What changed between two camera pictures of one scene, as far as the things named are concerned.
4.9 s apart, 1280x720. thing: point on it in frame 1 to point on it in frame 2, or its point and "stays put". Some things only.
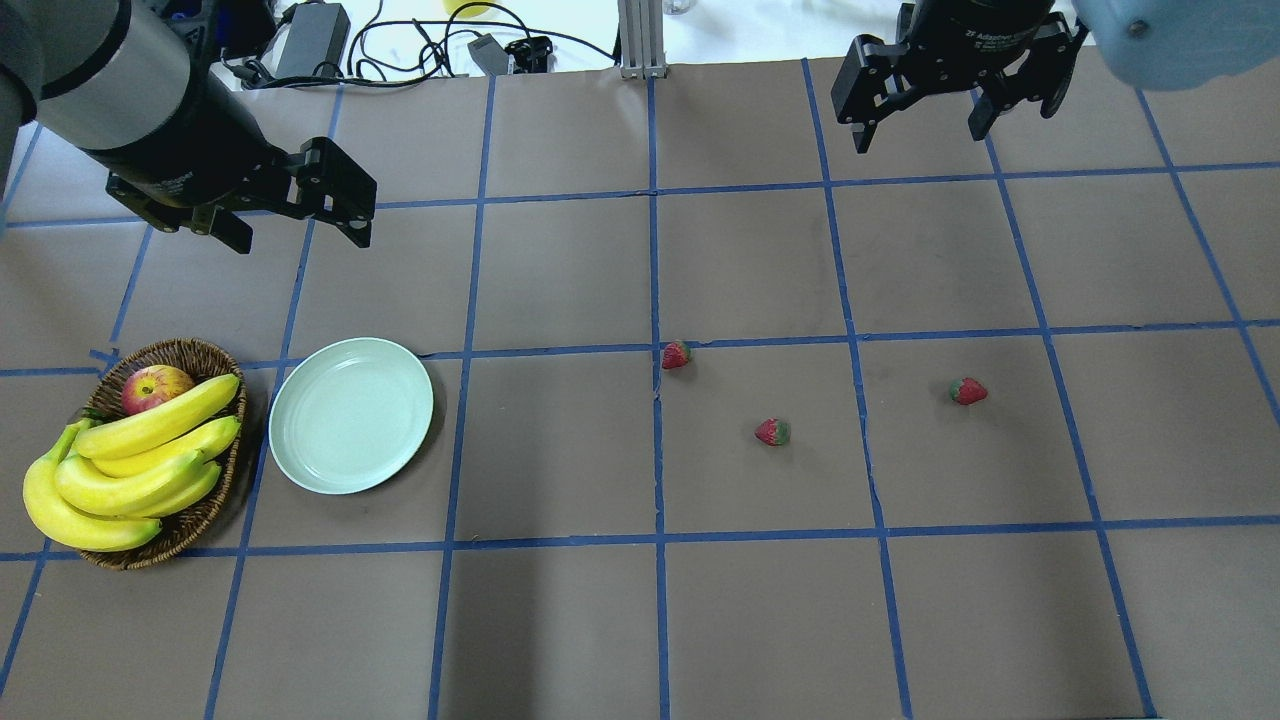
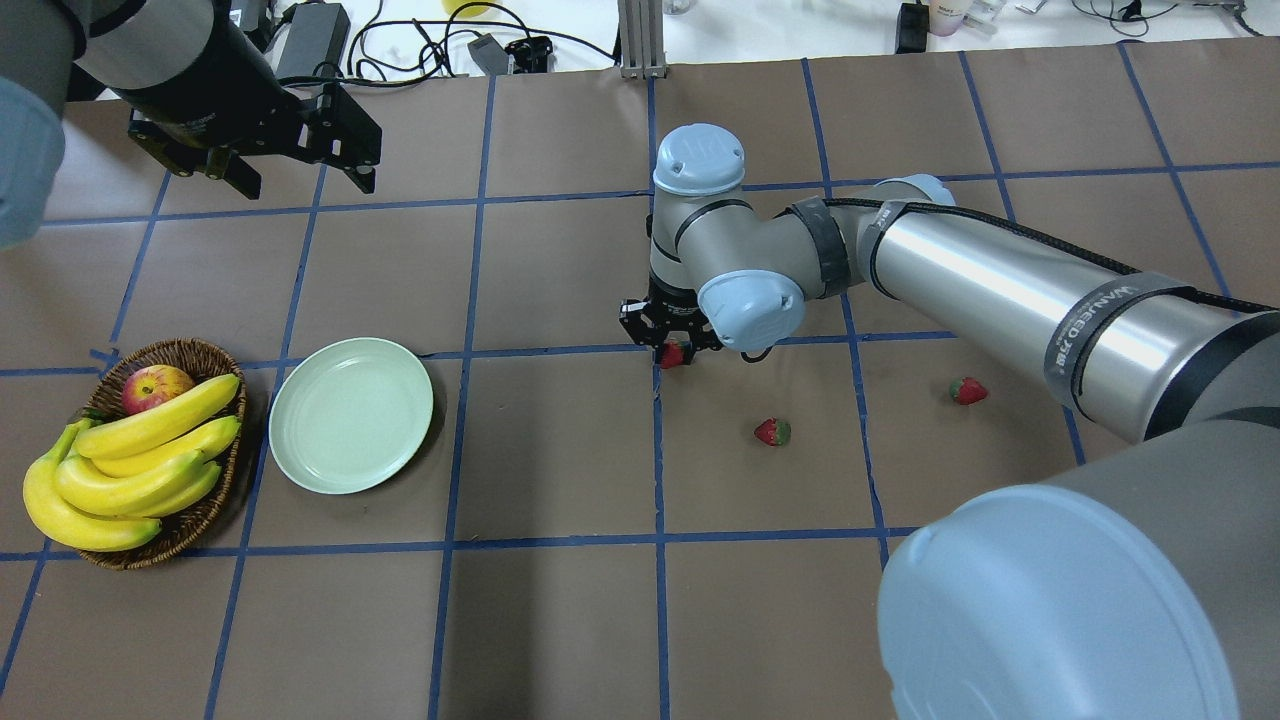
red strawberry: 773,432 stays put
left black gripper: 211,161 to 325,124
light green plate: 348,414 stays put
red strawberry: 676,355 stays put
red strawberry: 967,391 stays put
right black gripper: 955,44 to 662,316
